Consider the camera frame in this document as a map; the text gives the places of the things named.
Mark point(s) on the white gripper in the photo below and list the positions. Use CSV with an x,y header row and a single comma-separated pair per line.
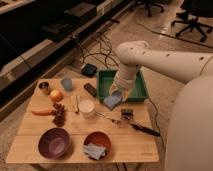
x,y
124,85

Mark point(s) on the blue sponge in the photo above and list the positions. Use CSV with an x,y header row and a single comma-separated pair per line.
x,y
113,100

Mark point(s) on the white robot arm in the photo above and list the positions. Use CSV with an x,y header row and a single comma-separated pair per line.
x,y
189,134

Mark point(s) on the white cup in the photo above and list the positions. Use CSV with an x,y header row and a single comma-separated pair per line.
x,y
86,107

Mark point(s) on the blue plastic cup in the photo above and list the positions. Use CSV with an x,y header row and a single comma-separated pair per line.
x,y
66,83

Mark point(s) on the green plastic tray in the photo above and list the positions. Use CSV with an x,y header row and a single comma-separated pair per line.
x,y
105,79

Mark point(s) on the black box on floor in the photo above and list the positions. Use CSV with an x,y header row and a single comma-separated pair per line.
x,y
89,70

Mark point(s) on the small dark rectangular block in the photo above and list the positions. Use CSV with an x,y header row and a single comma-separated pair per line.
x,y
90,89

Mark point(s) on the metal fork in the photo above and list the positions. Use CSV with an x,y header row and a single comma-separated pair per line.
x,y
106,117

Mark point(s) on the wooden spoon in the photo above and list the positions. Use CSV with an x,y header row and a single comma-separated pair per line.
x,y
76,103

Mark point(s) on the brown bowl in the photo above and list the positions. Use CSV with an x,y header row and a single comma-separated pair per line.
x,y
100,139

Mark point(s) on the orange fruit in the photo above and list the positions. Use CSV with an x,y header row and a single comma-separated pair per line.
x,y
56,96

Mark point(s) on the bunch of dark grapes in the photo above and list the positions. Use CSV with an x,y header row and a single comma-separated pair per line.
x,y
59,114

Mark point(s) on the grey folded cloth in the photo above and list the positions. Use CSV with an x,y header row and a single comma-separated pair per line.
x,y
94,151

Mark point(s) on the metal can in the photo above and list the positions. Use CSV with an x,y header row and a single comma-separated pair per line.
x,y
45,88

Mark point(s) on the black office chair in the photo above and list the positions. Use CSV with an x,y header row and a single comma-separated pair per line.
x,y
193,10

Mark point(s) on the purple bowl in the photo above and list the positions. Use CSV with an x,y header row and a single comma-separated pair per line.
x,y
54,143

